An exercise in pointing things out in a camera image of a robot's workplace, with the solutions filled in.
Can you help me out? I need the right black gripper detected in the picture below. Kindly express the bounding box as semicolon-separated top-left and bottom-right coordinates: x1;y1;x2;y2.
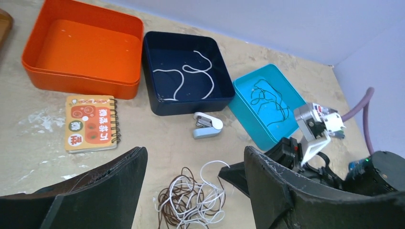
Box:
218;137;343;197

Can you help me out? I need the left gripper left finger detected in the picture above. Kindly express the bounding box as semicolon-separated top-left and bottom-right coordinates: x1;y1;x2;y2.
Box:
0;147;148;229

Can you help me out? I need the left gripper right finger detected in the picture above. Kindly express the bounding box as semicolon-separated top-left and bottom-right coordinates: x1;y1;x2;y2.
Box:
244;146;405;229

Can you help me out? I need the cable pile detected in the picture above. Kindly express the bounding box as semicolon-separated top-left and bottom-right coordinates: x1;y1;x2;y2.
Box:
154;160;230;229

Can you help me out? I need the black cable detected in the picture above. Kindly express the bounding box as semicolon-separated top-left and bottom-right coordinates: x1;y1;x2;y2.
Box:
250;79;290;128

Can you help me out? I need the white cable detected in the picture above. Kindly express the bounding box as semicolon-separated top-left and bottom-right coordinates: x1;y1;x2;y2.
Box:
152;50;215;102

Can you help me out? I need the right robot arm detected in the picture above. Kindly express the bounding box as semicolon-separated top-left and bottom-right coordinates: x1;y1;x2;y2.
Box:
218;137;405;201

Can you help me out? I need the light blue stapler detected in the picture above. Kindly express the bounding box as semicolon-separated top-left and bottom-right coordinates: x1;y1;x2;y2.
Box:
192;112;224;139

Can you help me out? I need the orange notebook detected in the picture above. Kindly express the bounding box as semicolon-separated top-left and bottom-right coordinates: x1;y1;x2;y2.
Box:
64;94;121;154

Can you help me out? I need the light blue tray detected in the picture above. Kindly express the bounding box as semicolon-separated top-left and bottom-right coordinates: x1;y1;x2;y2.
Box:
228;64;306;151

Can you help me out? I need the dark blue tray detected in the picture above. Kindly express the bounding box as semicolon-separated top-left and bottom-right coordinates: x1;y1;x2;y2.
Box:
142;31;235;116

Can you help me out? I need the orange tray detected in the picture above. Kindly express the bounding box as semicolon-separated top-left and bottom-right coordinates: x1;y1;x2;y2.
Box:
21;0;144;100

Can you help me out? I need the wooden rack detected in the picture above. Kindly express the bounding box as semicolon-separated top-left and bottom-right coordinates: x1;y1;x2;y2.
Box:
0;9;14;49

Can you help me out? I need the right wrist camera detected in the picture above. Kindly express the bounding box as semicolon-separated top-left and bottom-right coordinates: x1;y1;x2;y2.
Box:
294;103;346;166

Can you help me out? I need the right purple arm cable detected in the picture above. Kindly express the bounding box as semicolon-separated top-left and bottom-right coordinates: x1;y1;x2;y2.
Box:
340;87;375;156

